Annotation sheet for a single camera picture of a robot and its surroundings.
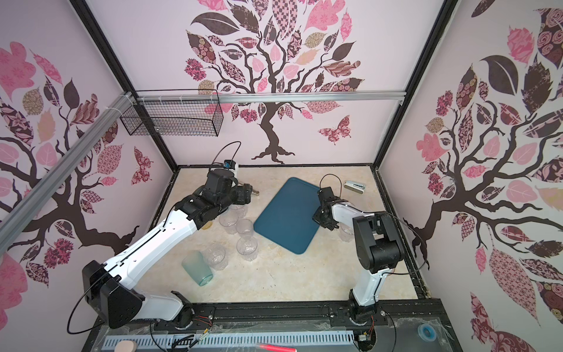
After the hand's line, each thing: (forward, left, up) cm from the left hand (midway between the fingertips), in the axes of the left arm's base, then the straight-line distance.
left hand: (243, 191), depth 78 cm
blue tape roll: (-41, -62, -24) cm, 79 cm away
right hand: (+2, -31, -24) cm, 39 cm away
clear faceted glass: (-11, 0, -24) cm, 27 cm away
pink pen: (-45, -13, -25) cm, 53 cm away
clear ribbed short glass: (-15, +13, -24) cm, 31 cm away
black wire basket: (+37, +33, +10) cm, 50 cm away
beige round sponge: (-44, +36, -24) cm, 62 cm away
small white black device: (+21, -52, -23) cm, 60 cm away
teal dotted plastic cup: (-20, +19, -21) cm, 35 cm away
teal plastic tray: (+2, -17, -24) cm, 29 cm away
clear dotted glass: (-3, +3, -23) cm, 23 cm away
